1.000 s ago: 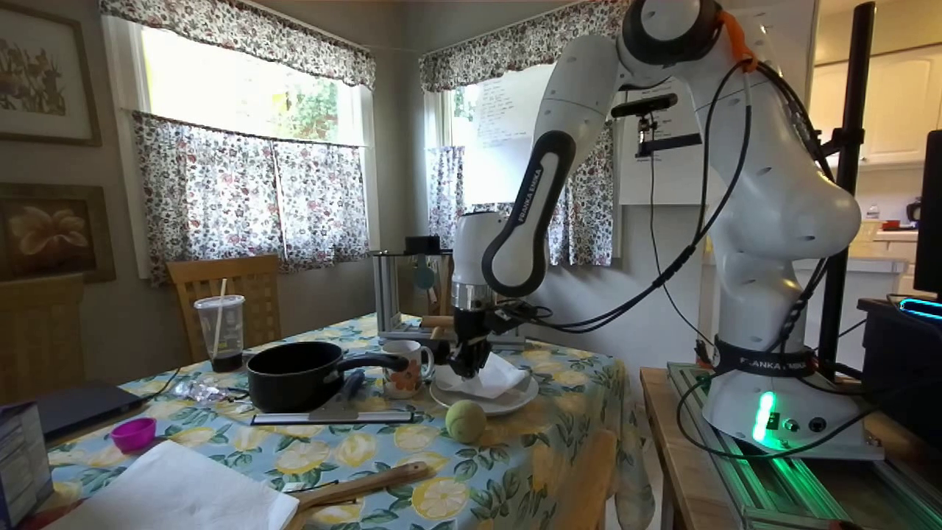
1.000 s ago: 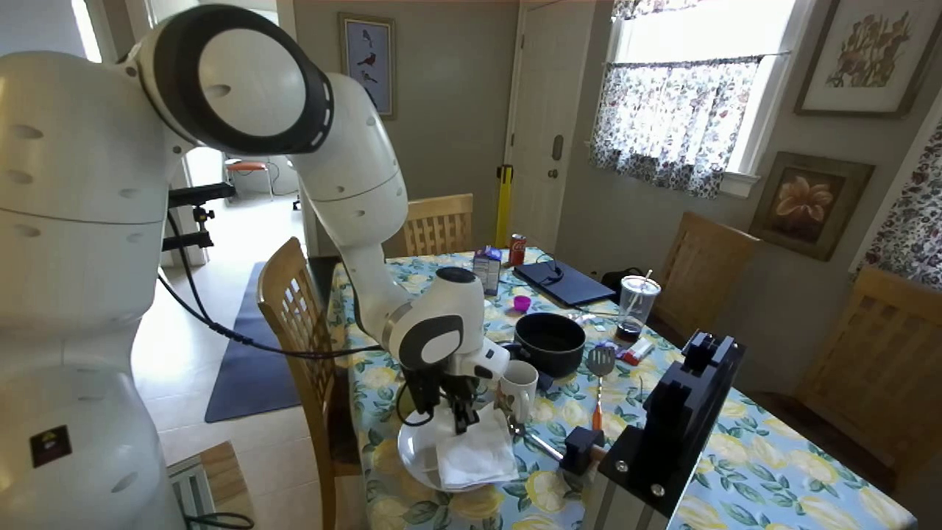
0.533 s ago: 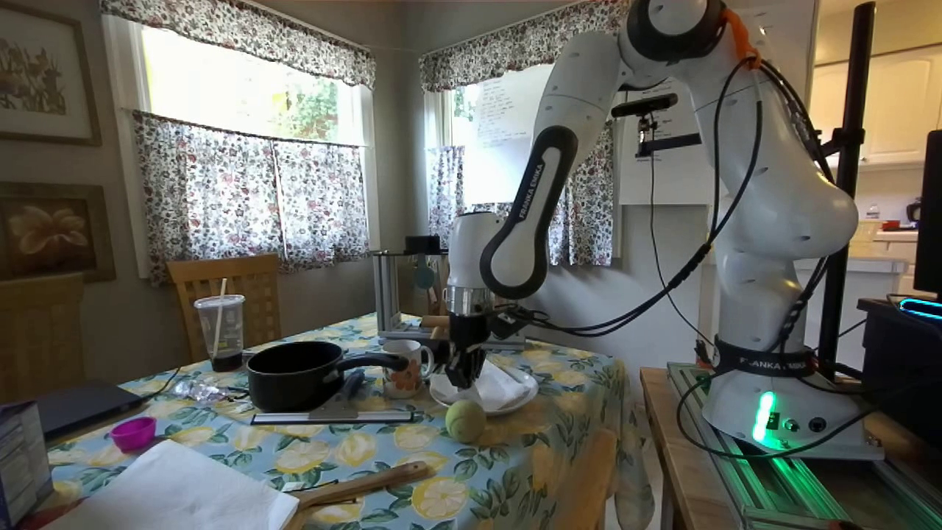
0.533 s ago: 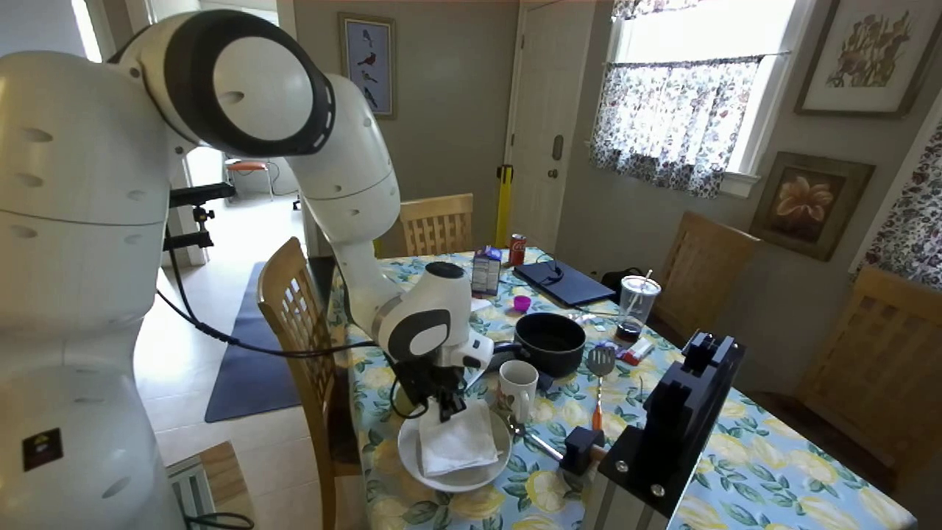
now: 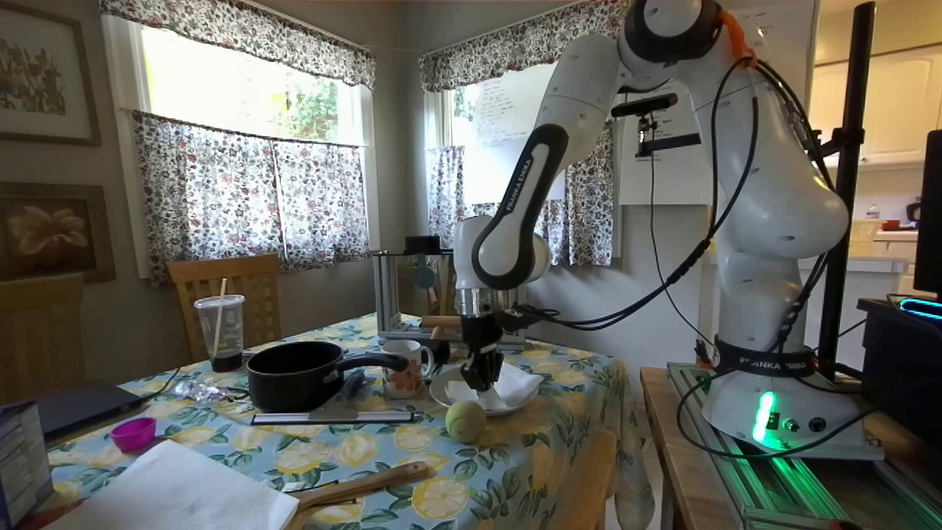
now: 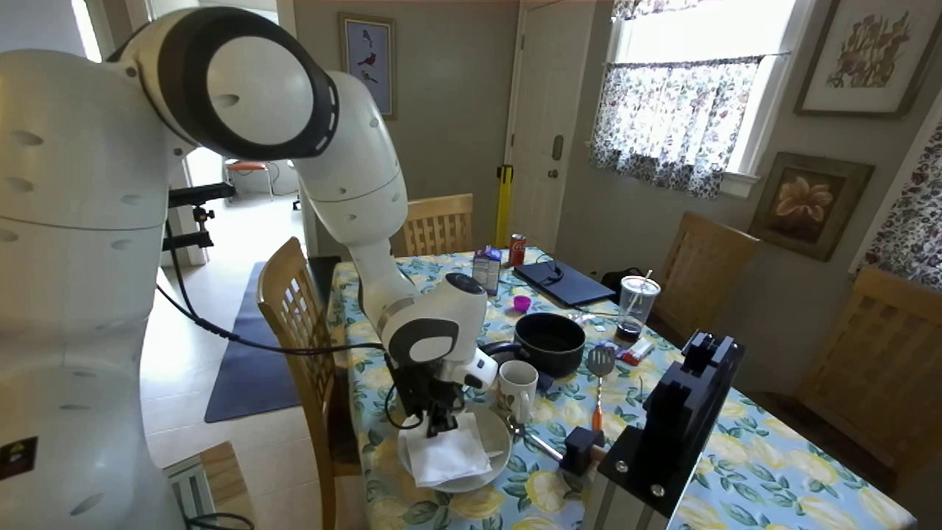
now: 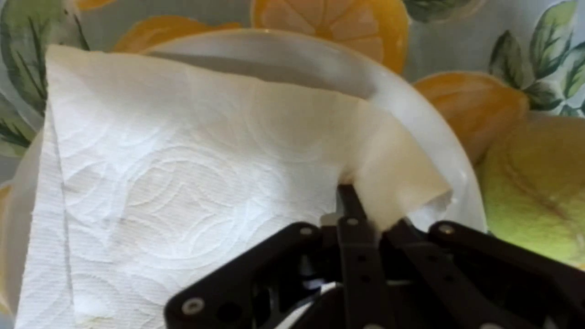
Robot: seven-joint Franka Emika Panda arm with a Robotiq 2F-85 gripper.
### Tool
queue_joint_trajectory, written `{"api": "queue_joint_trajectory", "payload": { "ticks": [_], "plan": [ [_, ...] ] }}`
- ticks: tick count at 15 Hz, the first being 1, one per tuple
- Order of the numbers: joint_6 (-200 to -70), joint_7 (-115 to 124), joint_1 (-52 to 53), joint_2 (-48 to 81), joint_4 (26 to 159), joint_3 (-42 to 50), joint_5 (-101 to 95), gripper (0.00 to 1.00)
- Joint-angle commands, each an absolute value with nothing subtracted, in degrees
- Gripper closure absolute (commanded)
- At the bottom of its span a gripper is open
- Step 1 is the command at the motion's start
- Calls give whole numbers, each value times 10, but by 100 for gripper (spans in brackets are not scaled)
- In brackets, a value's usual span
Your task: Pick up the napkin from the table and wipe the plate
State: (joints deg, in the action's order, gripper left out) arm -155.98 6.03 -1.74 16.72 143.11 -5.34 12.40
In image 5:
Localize white patterned mug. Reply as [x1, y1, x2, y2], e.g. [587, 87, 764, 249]
[380, 338, 440, 399]

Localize small purple cup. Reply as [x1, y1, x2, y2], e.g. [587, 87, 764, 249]
[109, 414, 162, 455]

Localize floral window valance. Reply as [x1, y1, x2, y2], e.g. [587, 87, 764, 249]
[98, 0, 377, 92]
[418, 0, 630, 93]

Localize lemon print tablecloth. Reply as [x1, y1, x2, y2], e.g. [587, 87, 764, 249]
[43, 310, 658, 530]

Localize flat silver-edged board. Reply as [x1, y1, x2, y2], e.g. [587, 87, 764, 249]
[249, 394, 418, 427]

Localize black controller box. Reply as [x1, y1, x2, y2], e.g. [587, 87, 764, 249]
[858, 293, 942, 444]

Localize black saucepan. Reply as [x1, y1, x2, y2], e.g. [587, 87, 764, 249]
[243, 338, 409, 414]

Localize white drinking straw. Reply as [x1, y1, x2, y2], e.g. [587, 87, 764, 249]
[210, 277, 231, 361]

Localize dark closed laptop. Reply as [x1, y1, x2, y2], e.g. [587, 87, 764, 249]
[28, 379, 151, 439]

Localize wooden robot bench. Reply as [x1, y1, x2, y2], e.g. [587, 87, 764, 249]
[640, 361, 942, 530]

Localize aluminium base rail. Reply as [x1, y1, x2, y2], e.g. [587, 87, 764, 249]
[671, 361, 942, 530]

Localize black vertical pole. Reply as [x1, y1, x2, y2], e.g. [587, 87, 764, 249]
[815, 0, 879, 379]

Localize blue white carton box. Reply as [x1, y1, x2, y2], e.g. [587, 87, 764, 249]
[0, 397, 56, 530]

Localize wooden dining chair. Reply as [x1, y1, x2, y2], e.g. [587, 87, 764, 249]
[562, 425, 625, 530]
[165, 255, 288, 366]
[0, 273, 88, 405]

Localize clear plastic cup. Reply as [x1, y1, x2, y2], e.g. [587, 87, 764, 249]
[191, 291, 249, 373]

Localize black clamp bracket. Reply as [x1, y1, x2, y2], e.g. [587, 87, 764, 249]
[611, 92, 706, 158]

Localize green tennis ball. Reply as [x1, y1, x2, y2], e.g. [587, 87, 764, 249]
[443, 397, 489, 447]

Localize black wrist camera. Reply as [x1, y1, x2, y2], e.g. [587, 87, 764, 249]
[502, 302, 555, 333]

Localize framed floral picture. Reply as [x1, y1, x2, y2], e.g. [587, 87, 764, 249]
[0, 0, 101, 146]

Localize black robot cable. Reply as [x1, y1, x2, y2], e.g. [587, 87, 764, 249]
[528, 52, 886, 458]

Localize black monitor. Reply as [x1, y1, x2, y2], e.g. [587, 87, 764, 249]
[910, 127, 942, 298]

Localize white board with writing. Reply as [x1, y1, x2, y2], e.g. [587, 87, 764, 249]
[614, 56, 818, 208]

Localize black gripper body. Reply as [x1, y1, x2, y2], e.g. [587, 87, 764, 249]
[461, 313, 509, 360]

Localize wooden rolling pin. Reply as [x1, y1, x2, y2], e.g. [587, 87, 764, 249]
[291, 458, 437, 516]

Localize white kitchen cabinets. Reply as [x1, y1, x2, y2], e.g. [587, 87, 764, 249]
[811, 40, 942, 171]

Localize framed flower picture dark frame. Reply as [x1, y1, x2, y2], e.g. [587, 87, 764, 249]
[0, 182, 115, 285]

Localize white paper sheet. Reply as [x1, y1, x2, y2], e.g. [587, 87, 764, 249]
[48, 439, 305, 530]

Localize floral cafe curtain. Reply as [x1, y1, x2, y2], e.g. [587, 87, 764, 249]
[424, 143, 471, 252]
[543, 143, 620, 270]
[129, 112, 374, 283]

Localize white paper napkin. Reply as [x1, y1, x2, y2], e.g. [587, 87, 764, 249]
[471, 361, 546, 411]

